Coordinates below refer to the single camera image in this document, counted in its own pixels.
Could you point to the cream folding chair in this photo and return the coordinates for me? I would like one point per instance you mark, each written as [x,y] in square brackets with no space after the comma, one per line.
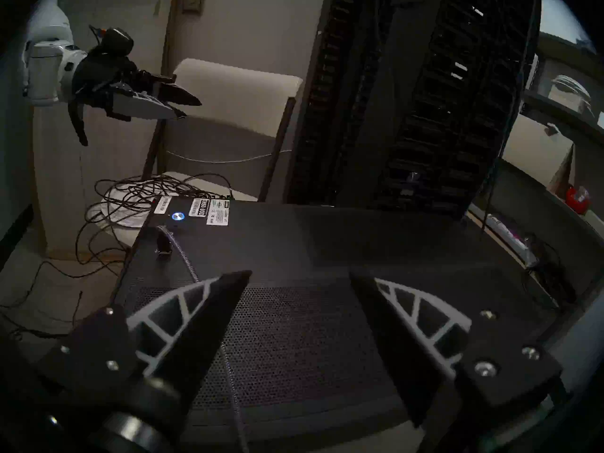
[222,126]

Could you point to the black workstation tower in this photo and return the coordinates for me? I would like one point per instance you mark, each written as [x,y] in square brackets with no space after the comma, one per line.
[306,291]

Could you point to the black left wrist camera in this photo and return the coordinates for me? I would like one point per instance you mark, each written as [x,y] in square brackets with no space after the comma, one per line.
[115,40]

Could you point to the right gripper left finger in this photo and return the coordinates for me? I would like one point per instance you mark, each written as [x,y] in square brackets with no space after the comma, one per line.
[155,339]

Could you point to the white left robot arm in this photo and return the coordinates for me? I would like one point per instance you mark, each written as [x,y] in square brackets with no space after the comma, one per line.
[47,55]

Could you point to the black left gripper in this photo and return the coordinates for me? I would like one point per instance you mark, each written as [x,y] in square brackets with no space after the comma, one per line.
[101,77]

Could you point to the black server rack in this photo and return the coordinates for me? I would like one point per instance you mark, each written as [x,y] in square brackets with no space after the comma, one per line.
[415,98]

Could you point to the grey metal shelf unit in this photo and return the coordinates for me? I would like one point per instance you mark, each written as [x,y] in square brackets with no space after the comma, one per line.
[566,173]

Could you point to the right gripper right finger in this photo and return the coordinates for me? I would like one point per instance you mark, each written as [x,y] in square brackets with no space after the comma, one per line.
[448,348]

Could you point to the beige wood-framed panel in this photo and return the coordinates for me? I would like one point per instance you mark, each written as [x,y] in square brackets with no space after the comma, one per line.
[94,164]

